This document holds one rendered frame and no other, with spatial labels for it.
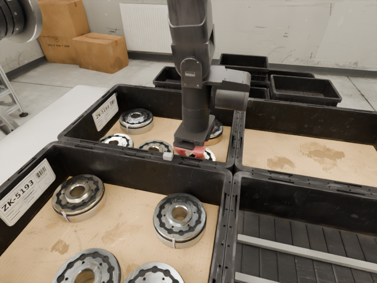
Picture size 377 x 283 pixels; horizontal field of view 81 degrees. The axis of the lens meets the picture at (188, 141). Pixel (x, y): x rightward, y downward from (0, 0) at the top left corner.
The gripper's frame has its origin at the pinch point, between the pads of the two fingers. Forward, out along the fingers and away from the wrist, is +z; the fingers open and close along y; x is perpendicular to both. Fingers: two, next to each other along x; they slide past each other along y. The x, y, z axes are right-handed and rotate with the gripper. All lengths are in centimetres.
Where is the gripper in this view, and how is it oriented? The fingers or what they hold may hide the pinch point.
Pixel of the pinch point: (194, 155)
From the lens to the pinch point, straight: 54.2
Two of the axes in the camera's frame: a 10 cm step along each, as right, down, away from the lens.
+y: 3.2, -6.0, 7.3
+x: -9.5, -2.1, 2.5
